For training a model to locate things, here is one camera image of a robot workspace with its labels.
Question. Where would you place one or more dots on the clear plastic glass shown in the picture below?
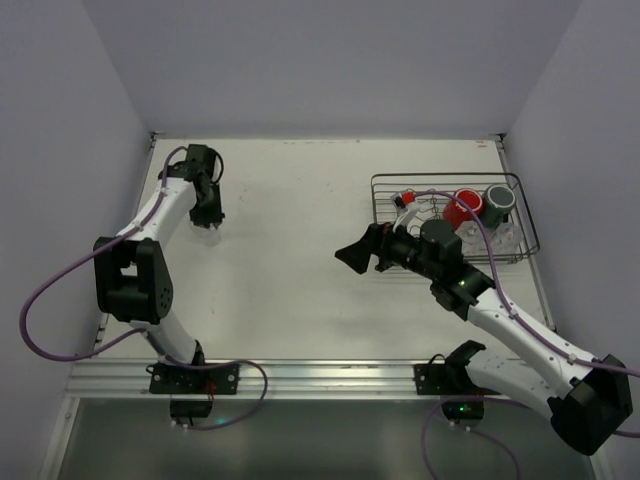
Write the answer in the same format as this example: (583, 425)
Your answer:
(209, 235)
(473, 243)
(507, 238)

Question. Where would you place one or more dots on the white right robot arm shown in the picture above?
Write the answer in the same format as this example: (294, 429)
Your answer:
(585, 398)

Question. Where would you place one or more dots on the black wire dish rack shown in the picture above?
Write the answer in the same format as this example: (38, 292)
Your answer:
(384, 185)

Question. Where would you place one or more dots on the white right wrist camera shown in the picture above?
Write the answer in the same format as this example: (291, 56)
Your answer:
(406, 207)

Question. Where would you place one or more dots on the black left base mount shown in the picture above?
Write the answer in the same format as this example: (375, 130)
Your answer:
(200, 382)

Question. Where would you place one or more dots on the red ceramic mug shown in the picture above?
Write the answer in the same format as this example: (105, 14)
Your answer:
(458, 211)

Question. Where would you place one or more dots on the aluminium mounting rail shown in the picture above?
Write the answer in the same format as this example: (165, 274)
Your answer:
(278, 379)

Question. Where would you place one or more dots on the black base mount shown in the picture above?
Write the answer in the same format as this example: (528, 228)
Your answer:
(200, 382)
(446, 376)

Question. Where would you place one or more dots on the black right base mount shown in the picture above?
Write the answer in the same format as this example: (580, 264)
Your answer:
(446, 376)

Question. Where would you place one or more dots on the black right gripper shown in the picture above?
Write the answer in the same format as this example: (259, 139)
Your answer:
(380, 248)

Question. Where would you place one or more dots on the grey ceramic mug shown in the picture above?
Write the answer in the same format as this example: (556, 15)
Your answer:
(499, 200)

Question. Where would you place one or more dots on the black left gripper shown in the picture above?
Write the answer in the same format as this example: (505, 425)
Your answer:
(206, 215)

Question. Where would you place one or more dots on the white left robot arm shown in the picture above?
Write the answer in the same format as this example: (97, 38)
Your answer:
(133, 281)

